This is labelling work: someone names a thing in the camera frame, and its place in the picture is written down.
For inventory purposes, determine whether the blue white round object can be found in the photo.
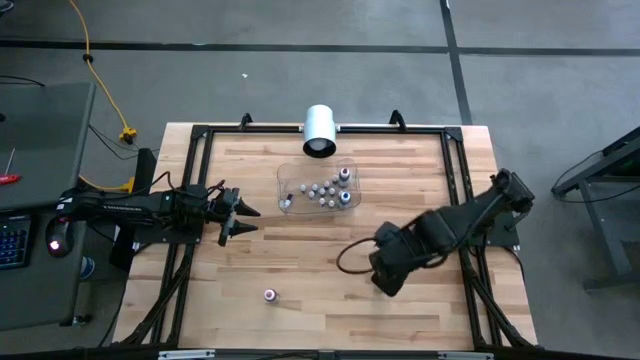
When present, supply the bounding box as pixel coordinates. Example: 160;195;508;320
79;255;97;281

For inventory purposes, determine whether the black stand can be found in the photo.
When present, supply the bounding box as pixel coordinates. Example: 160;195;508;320
108;147;159;272

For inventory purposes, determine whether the black computer mouse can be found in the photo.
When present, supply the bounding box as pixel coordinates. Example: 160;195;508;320
44;215;75;260

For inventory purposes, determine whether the clear plastic bin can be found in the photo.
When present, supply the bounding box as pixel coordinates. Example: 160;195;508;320
276;157;363;216

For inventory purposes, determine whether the black floor cable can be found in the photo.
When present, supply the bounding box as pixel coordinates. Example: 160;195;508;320
87;123;161;162

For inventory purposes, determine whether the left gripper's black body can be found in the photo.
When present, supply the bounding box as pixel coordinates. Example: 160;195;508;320
205;187;243;247

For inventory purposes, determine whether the gray desk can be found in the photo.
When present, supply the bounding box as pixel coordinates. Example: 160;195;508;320
0;82;97;331

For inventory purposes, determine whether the silver metal bracket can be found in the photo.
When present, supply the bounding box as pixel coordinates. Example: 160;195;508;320
157;349;217;360
437;351;496;360

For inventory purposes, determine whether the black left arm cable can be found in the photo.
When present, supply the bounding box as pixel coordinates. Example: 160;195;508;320
130;170;227;202

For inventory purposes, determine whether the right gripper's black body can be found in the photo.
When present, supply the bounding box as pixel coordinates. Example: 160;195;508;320
368;222;431;297

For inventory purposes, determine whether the black desk cable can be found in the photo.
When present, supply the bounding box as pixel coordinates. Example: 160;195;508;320
0;74;47;89

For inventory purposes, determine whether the gray metal side table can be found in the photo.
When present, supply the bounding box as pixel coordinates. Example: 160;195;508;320
549;124;640;291

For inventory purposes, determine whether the black keyboard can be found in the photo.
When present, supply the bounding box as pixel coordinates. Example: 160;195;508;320
0;214;34;271

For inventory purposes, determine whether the long yellow extension cable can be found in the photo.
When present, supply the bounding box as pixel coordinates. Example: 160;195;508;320
67;0;139;146

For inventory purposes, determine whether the short yellow cable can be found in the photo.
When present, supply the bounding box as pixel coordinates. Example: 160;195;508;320
78;173;137;194

